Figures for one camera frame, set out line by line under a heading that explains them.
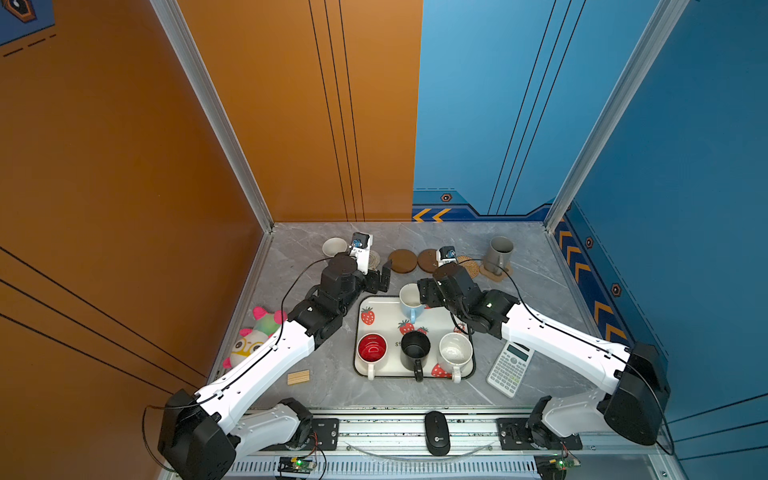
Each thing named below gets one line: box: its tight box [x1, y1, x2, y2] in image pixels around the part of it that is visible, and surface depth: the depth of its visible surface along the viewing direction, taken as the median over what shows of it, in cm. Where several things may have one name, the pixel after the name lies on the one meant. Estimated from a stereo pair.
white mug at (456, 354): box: [438, 332, 474, 384], surface depth 82 cm
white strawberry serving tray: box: [353, 296, 476, 378], surface depth 93 cm
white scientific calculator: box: [486, 341, 535, 399], surface depth 84 cm
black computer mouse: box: [424, 410, 451, 457], surface depth 74 cm
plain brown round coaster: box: [388, 249, 417, 274], surface depth 111 cm
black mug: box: [400, 330, 431, 383], surface depth 81 cm
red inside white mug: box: [357, 332, 388, 381], surface depth 83 cm
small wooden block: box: [287, 369, 310, 385], surface depth 84 cm
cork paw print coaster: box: [478, 261, 513, 282], surface depth 106 cm
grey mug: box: [484, 236, 515, 275], surface depth 101 cm
